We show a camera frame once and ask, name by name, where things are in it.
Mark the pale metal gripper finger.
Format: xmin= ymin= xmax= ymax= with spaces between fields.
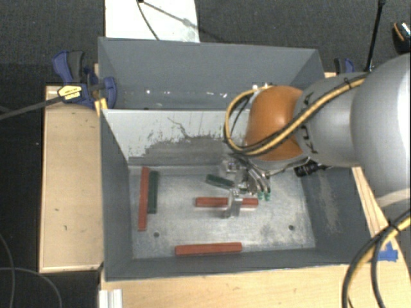
xmin=221 ymin=187 xmax=234 ymax=219
xmin=232 ymin=191 xmax=244 ymax=218

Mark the red-brown flat block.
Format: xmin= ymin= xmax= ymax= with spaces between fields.
xmin=194 ymin=196 xmax=259 ymax=209
xmin=174 ymin=242 xmax=243 ymax=257
xmin=137 ymin=166 xmax=150 ymax=232

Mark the dark green flat block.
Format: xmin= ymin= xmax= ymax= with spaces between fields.
xmin=205 ymin=173 xmax=236 ymax=189
xmin=147 ymin=170 xmax=159 ymax=214

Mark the grey metal bin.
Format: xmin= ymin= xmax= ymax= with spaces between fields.
xmin=97 ymin=37 xmax=371 ymax=281

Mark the pale wood flat board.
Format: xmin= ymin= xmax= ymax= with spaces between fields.
xmin=38 ymin=85 xmax=104 ymax=274

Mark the black cylinder on white bracket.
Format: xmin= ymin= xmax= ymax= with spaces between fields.
xmin=293 ymin=160 xmax=326 ymax=178

